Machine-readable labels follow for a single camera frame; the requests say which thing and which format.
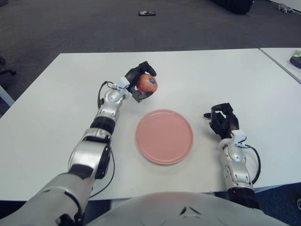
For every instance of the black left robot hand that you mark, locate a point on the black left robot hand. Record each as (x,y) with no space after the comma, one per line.
(132,75)

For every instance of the small green packet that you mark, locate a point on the small green packet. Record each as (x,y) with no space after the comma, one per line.
(297,53)

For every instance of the black office chair base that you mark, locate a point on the black office chair base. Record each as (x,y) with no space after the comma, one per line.
(4,70)

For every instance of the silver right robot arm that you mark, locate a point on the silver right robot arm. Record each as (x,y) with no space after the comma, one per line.
(235,162)

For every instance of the black box furniture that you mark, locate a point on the black box furniture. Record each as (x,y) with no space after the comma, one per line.
(235,6)

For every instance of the small dark flat floor object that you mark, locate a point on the small dark flat floor object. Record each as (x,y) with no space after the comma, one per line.
(147,13)

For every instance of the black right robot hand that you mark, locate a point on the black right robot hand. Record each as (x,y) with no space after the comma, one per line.
(225,122)

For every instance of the grey robot torso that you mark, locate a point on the grey robot torso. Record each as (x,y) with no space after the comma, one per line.
(164,209)

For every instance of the grey toy figure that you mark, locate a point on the grey toy figure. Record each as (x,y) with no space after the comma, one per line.
(284,8)

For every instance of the red yellow apple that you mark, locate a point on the red yellow apple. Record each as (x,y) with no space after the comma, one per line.
(145,84)

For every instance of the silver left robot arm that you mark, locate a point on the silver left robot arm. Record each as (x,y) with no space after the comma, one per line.
(91,153)

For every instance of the dark grey handheld controller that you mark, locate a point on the dark grey handheld controller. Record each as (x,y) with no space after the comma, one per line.
(296,61)

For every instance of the pink round plate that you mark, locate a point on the pink round plate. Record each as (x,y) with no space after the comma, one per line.
(164,136)

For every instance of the light grey furniture leg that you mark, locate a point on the light grey furniture leg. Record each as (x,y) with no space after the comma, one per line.
(7,95)

